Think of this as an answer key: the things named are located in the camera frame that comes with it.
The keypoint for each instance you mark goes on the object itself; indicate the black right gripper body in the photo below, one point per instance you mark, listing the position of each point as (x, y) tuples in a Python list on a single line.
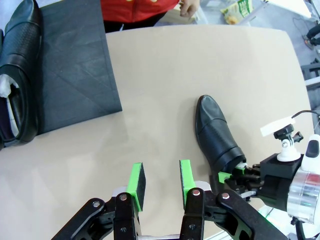
[(275, 185)]

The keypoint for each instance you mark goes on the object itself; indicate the white paper shoe stuffing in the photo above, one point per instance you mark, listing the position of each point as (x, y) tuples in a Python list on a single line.
[(6, 86), (242, 165)]

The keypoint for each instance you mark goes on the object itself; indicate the black leather buckle shoe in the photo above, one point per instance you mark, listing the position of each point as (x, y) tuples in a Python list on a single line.
[(212, 135), (22, 50)]

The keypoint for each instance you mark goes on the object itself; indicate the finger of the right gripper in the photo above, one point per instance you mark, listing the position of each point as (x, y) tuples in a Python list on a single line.
[(241, 170), (223, 177)]

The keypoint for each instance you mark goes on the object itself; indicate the black metal shoe stand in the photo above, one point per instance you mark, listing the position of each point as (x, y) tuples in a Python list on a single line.
[(75, 75)]

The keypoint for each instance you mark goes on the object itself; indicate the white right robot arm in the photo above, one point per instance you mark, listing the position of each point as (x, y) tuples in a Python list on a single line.
[(307, 195)]

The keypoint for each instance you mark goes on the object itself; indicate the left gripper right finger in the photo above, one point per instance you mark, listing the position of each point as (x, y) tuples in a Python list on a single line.
[(186, 177)]

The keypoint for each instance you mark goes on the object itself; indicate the person's black trousers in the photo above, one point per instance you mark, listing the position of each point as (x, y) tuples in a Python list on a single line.
[(130, 26)]

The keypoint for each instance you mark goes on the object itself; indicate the person's left hand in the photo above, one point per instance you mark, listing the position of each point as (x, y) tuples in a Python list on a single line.
[(190, 7)]

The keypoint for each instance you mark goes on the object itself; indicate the person's red jacket torso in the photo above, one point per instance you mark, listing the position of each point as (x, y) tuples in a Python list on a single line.
[(137, 10)]

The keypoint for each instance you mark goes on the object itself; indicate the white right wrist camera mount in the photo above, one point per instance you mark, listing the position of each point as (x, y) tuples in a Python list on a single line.
[(287, 150)]

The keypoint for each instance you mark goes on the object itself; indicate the green yellow snack bag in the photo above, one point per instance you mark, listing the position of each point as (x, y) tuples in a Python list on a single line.
[(237, 12)]

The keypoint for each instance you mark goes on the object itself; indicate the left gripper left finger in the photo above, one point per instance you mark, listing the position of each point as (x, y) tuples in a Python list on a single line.
[(137, 185)]

